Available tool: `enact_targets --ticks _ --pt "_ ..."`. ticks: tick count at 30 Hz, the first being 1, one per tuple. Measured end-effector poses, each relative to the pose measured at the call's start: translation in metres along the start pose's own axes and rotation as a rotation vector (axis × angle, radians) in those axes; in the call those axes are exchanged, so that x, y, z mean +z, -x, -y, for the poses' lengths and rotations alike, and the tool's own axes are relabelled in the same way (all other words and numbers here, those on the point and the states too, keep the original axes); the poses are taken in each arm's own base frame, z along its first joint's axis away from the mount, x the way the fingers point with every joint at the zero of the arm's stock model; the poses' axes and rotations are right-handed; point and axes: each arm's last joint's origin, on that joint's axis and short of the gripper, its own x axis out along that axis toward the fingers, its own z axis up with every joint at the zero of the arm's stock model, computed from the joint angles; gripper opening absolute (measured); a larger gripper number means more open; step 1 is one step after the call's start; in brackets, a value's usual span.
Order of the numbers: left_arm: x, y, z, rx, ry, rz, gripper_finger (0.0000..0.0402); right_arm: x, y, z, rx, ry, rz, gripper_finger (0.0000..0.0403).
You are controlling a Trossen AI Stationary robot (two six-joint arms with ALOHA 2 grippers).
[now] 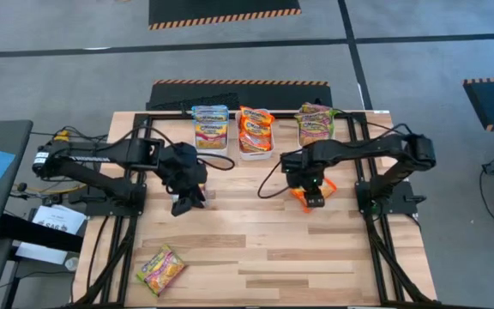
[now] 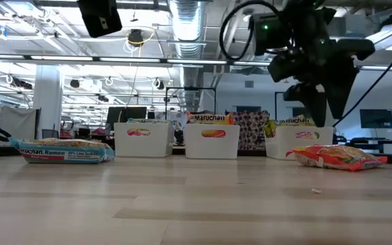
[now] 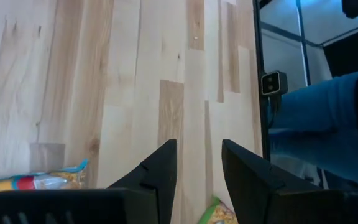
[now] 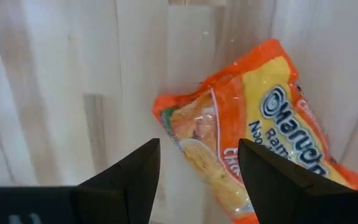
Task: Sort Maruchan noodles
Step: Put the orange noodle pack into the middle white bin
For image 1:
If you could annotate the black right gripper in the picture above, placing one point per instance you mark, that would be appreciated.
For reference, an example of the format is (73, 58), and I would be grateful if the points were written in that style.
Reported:
(305, 171)

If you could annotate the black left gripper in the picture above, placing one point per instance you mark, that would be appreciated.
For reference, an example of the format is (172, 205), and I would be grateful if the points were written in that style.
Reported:
(182, 169)

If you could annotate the orange chicken ramen noodle pack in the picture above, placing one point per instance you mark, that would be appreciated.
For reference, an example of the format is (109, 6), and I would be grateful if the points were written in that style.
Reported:
(329, 187)
(253, 143)
(255, 128)
(257, 115)

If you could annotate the green pink ramen noodle pack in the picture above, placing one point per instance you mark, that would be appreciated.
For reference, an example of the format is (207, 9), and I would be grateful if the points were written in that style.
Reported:
(161, 270)
(314, 134)
(315, 107)
(314, 118)

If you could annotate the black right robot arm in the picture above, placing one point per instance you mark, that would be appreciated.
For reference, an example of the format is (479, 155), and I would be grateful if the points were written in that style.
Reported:
(358, 148)

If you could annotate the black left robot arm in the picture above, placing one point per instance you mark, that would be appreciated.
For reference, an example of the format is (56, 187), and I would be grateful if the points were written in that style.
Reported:
(84, 159)

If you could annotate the white plastic bin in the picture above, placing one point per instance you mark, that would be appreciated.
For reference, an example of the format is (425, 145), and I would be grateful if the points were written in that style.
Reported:
(255, 155)
(219, 151)
(298, 139)

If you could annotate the white printed paper sheet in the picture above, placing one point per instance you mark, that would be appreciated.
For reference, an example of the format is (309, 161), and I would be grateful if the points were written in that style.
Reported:
(64, 221)

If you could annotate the clear plastic cup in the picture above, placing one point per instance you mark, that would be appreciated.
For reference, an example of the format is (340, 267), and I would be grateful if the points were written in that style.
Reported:
(71, 263)

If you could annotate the yellow power plug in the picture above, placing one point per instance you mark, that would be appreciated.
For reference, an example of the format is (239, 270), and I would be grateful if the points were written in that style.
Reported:
(61, 135)

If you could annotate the black desk beam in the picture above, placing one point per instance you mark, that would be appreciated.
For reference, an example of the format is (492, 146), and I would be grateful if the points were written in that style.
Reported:
(37, 232)

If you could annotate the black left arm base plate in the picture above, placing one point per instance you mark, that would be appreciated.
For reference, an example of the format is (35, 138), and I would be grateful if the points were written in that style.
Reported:
(135, 209)

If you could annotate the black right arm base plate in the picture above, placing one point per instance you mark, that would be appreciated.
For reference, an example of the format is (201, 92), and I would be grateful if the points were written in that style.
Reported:
(401, 201)

